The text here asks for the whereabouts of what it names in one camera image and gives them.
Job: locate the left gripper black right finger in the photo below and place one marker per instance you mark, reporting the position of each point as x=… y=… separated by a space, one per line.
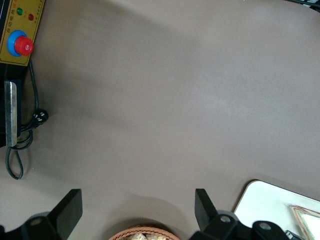
x=205 y=215

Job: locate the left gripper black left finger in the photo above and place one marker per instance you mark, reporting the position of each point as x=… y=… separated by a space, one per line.
x=70 y=212

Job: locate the triangle sandwich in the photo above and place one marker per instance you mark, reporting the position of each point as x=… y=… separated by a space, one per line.
x=308 y=221

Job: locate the cream plastic tray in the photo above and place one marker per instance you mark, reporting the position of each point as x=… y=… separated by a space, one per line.
x=270 y=202

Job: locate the clear bag of crackers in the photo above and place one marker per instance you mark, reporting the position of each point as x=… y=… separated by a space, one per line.
x=137 y=237
x=155 y=237

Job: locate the round wicker snack basket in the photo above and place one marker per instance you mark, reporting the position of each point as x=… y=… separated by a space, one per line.
x=140 y=228

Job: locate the yellow panel control box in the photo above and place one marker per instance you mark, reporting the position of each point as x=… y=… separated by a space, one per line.
x=22 y=30

